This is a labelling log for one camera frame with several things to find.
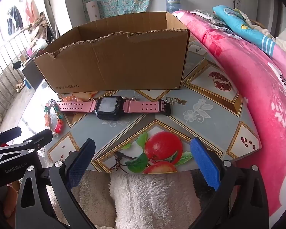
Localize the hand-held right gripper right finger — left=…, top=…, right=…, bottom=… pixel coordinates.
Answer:
left=190, top=137, right=270, bottom=229

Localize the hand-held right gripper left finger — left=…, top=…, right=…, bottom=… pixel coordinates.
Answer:
left=15, top=138, right=96, bottom=229

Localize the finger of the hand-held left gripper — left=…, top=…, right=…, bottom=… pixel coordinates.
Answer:
left=0, top=126, right=22, bottom=148
left=0, top=129, right=53, bottom=159

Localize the multicolour beaded bracelet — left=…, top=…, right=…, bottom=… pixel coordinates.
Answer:
left=44, top=98, right=67, bottom=137

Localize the orange beaded bracelet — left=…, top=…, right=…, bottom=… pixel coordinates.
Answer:
left=61, top=95, right=88, bottom=102

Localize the pink strap digital watch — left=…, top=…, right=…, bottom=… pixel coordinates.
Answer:
left=57, top=96, right=172, bottom=120

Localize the gold butterfly charm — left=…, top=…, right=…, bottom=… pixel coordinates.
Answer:
left=165, top=97, right=187, bottom=105

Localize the brown cardboard box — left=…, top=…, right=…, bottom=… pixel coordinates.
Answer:
left=33, top=11, right=190, bottom=93

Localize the person's left hand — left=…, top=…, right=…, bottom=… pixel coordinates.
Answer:
left=2, top=181, right=21, bottom=220

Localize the white fleece garment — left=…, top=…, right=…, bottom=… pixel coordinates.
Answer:
left=50, top=169, right=205, bottom=229

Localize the metal balcony railing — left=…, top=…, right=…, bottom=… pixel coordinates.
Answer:
left=0, top=26, right=39, bottom=124

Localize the pink floral blanket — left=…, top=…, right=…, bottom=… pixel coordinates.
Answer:
left=172, top=10, right=286, bottom=220

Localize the pile of clothes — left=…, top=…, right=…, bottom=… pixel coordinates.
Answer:
left=29, top=13, right=53, bottom=50

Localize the dark hanging jacket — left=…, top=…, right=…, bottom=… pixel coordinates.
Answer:
left=7, top=6, right=23, bottom=35

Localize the pink hanging garment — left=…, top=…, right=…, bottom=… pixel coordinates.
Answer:
left=25, top=0, right=39, bottom=24

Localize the white paper roll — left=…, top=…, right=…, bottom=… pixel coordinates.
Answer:
left=86, top=1, right=101, bottom=22

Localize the blue printed quilt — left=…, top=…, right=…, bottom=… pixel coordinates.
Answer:
left=213, top=5, right=277, bottom=58

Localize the grey lace cloth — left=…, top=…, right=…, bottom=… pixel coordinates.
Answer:
left=191, top=9, right=231, bottom=30

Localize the blue wrapped jug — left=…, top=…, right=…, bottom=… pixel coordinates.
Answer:
left=165, top=0, right=182, bottom=13

